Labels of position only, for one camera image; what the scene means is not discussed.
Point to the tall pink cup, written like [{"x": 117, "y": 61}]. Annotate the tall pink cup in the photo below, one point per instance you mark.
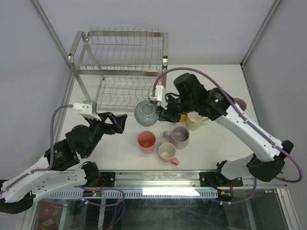
[{"x": 146, "y": 141}]

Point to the pale green mug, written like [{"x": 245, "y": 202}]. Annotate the pale green mug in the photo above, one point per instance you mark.
[{"x": 194, "y": 120}]

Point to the lilac mug with handle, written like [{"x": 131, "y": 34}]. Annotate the lilac mug with handle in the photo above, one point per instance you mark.
[{"x": 179, "y": 137}]

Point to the stainless steel dish rack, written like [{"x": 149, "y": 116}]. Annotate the stainless steel dish rack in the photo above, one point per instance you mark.
[{"x": 118, "y": 68}]

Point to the grey-blue round ceramic cup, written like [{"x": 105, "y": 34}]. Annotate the grey-blue round ceramic cup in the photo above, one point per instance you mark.
[{"x": 146, "y": 113}]

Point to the yellow mug black handle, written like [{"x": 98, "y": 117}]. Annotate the yellow mug black handle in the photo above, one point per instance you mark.
[{"x": 183, "y": 118}]

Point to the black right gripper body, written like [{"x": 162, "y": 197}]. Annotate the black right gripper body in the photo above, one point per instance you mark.
[{"x": 175, "y": 107}]

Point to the lilac mug black handle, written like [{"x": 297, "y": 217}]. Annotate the lilac mug black handle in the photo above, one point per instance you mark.
[{"x": 241, "y": 103}]

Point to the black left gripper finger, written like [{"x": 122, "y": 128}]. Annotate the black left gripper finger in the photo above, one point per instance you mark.
[
  {"x": 119, "y": 128},
  {"x": 116, "y": 119}
]

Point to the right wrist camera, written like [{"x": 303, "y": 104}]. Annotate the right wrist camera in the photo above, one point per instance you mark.
[{"x": 158, "y": 96}]

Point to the white slotted cable duct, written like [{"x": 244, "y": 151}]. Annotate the white slotted cable duct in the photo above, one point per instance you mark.
[{"x": 145, "y": 193}]

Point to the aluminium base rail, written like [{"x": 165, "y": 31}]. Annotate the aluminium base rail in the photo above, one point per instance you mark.
[{"x": 183, "y": 178}]

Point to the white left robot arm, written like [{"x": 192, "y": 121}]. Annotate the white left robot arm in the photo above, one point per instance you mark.
[{"x": 52, "y": 172}]

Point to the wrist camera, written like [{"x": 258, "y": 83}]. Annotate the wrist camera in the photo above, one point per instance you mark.
[
  {"x": 88, "y": 109},
  {"x": 158, "y": 96}
]

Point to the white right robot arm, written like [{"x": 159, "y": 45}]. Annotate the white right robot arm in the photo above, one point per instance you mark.
[{"x": 267, "y": 159}]

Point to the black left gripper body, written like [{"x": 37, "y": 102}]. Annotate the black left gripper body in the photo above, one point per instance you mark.
[{"x": 101, "y": 127}]

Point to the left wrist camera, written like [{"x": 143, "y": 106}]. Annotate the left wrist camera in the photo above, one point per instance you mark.
[{"x": 88, "y": 109}]

